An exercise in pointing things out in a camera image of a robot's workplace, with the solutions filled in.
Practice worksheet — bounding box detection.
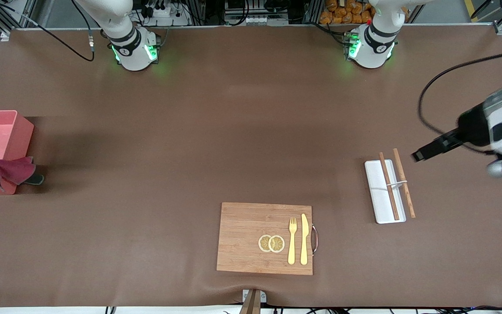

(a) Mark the bamboo cutting board with handle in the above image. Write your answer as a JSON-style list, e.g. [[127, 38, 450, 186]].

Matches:
[[216, 202, 319, 276]]

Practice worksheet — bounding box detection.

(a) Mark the brown mount pole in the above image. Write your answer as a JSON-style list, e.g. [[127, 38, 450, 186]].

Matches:
[[239, 290, 261, 314]]

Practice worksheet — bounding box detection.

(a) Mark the yellow plastic knife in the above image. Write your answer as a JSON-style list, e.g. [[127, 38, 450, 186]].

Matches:
[[300, 213, 309, 266]]

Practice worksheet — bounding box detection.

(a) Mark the black floor cable bundle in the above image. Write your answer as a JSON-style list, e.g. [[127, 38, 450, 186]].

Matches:
[[434, 306, 502, 314]]

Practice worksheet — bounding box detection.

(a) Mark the yellow plastic fork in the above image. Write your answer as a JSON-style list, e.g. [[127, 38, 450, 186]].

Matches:
[[288, 217, 298, 265]]

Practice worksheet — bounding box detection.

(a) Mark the orange packets pile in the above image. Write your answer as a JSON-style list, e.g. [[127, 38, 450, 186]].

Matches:
[[319, 0, 376, 24]]

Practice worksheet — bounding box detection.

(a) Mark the white power strip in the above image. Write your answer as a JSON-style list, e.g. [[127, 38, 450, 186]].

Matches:
[[140, 0, 190, 27]]

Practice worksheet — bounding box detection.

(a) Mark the black cable with grey connector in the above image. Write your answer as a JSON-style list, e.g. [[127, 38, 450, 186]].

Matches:
[[0, 0, 95, 61]]

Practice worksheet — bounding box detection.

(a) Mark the pink plastic bin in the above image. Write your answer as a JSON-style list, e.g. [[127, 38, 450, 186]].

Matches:
[[0, 110, 34, 195]]

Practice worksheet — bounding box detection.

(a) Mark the white rectangular tray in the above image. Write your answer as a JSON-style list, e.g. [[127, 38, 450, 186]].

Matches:
[[364, 159, 407, 224]]

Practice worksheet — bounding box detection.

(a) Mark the pink and grey cloth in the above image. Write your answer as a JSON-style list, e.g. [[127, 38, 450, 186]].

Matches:
[[0, 156, 45, 192]]

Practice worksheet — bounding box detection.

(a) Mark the grey metal mount bracket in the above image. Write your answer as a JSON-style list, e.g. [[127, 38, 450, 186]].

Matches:
[[241, 289, 267, 304]]

